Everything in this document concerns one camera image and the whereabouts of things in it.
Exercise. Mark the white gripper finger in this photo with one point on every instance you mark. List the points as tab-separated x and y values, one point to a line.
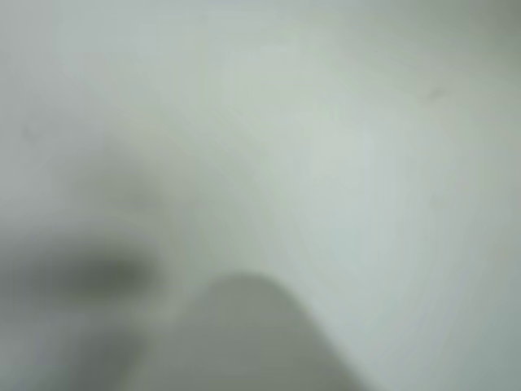
260	338

